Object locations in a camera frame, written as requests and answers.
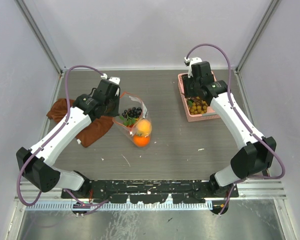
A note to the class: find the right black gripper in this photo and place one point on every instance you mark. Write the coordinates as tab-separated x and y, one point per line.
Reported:
188	93

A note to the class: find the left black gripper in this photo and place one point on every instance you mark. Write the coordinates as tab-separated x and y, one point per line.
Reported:
114	112

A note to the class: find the brown longan bunch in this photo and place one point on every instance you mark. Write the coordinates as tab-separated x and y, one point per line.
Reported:
197	107

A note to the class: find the dark grape bunch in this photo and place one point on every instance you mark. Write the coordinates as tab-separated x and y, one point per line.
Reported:
134	112

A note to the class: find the red cherry with leaves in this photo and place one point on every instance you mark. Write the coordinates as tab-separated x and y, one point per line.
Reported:
128	121

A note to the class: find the clear orange-zip bag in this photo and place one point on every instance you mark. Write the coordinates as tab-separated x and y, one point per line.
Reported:
129	100

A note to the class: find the orange peach toy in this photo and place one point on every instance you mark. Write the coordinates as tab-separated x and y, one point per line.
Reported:
143	128

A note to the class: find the orange persimmon toy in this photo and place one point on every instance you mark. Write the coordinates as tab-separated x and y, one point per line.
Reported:
141	141

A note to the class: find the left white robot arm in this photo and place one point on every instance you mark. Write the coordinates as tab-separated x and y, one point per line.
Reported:
37	163

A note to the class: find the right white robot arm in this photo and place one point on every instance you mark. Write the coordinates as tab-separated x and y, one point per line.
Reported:
255	151

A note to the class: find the brown cloth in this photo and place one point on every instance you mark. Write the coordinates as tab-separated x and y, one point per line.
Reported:
96	130

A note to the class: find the pink plastic basket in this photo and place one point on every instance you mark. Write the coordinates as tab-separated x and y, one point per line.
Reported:
211	114

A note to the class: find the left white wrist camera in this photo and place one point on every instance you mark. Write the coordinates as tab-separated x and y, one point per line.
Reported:
115	80

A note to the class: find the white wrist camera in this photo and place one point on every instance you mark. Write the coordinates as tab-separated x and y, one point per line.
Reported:
115	80
189	62

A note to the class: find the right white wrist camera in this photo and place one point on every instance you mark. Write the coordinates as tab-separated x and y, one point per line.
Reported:
189	62

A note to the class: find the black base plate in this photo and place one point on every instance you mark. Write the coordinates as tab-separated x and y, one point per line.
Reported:
154	191

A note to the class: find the slotted cable duct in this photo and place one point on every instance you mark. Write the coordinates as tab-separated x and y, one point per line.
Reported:
166	206

